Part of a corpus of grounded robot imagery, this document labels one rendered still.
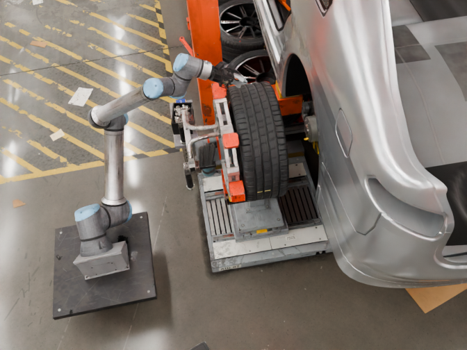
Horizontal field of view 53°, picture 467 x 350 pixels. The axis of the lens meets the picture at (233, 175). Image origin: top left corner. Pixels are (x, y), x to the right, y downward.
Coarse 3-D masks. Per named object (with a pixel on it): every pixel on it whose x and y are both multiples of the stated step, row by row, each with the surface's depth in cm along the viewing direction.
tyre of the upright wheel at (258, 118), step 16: (240, 96) 243; (256, 96) 241; (272, 96) 241; (240, 112) 236; (256, 112) 236; (272, 112) 236; (240, 128) 233; (256, 128) 234; (272, 128) 234; (240, 144) 234; (256, 144) 233; (272, 144) 234; (256, 160) 235; (272, 160) 236; (256, 176) 239; (272, 176) 241; (288, 176) 244; (256, 192) 249; (272, 192) 251
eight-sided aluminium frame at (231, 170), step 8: (216, 104) 247; (224, 104) 247; (216, 112) 275; (224, 112) 276; (216, 120) 280; (224, 128) 237; (232, 128) 237; (224, 152) 238; (232, 152) 241; (224, 160) 288; (224, 168) 285; (232, 168) 240; (224, 176) 281; (232, 176) 281
